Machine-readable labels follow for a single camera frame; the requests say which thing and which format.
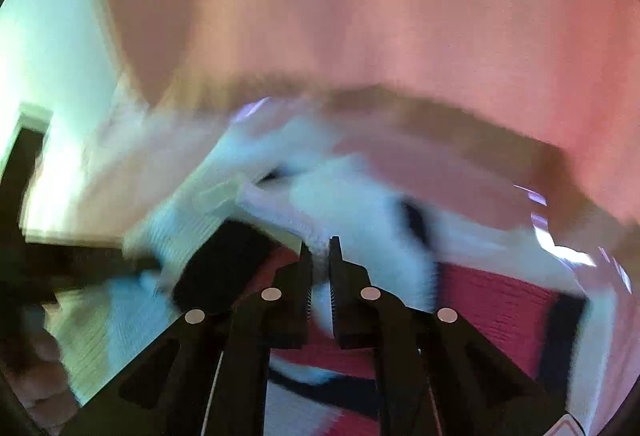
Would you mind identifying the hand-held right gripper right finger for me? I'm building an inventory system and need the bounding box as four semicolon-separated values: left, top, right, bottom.
328;235;568;436

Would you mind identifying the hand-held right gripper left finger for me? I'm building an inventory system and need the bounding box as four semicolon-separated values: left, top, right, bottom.
60;242;314;436

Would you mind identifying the pink printed blanket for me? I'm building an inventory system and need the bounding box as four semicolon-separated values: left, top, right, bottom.
25;81;636;432

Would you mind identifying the dark doorway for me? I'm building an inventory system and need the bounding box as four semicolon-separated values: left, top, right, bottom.
0;103;54;242

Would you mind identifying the pink curtain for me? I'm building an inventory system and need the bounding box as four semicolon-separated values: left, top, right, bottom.
95;0;640;229

